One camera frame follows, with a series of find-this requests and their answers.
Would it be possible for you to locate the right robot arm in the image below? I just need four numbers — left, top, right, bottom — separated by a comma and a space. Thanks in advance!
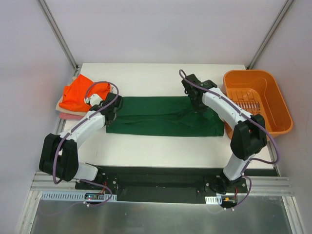
179, 70, 267, 195

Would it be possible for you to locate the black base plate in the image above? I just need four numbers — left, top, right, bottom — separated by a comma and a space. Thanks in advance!
74, 166, 247, 204

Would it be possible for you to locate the left white cable duct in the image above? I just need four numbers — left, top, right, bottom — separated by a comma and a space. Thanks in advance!
41, 191, 117, 202

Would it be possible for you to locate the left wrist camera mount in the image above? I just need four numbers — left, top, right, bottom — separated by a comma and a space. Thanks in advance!
84, 94, 103, 106

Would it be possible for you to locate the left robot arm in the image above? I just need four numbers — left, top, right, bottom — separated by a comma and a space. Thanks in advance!
39, 93, 123, 190

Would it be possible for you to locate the aluminium frame post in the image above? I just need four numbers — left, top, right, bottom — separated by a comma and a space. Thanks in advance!
37, 0, 79, 71
245, 0, 295, 70

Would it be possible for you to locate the pink folded t shirt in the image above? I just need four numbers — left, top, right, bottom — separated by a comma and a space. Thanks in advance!
59, 112, 85, 120

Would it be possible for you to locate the orange folded t shirt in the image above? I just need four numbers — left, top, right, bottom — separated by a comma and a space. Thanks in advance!
58, 74, 111, 113

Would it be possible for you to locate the left aluminium frame post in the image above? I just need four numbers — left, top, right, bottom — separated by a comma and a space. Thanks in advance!
37, 0, 79, 71

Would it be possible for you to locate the purple cable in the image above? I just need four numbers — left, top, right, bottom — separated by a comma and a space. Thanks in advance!
39, 80, 119, 216
178, 69, 280, 215

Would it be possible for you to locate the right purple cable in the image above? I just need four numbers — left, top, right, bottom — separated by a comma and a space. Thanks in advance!
178, 69, 280, 215

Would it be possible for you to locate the dark green t shirt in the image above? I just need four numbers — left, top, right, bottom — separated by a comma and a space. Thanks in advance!
106, 96, 224, 137

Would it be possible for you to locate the right white cable duct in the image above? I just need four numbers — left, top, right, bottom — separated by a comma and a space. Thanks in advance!
205, 195, 222, 205

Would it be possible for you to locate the white cable duct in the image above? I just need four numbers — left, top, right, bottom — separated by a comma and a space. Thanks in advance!
41, 191, 117, 202
205, 195, 222, 205

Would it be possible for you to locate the orange plastic basket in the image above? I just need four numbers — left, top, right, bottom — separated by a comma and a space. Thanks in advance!
221, 70, 293, 137

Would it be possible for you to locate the right aluminium frame post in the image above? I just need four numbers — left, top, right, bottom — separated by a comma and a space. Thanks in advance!
245, 0, 295, 70

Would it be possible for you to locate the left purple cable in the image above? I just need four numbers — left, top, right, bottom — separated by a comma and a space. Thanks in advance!
39, 80, 119, 216

